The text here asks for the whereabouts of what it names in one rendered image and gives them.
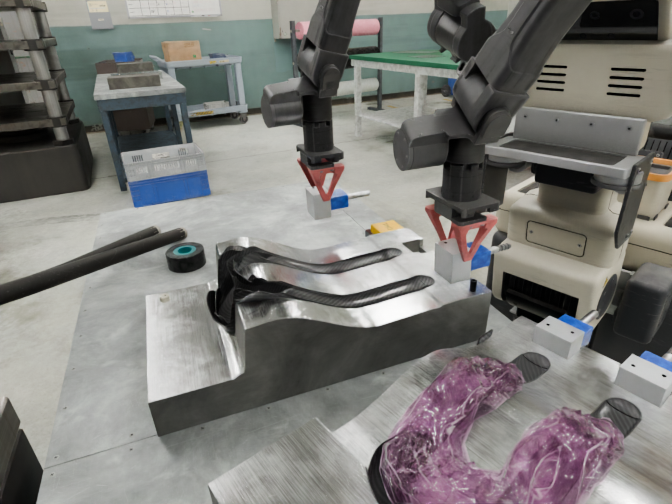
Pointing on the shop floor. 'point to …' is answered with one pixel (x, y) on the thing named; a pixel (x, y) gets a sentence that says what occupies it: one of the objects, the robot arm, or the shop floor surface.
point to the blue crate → (169, 188)
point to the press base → (21, 474)
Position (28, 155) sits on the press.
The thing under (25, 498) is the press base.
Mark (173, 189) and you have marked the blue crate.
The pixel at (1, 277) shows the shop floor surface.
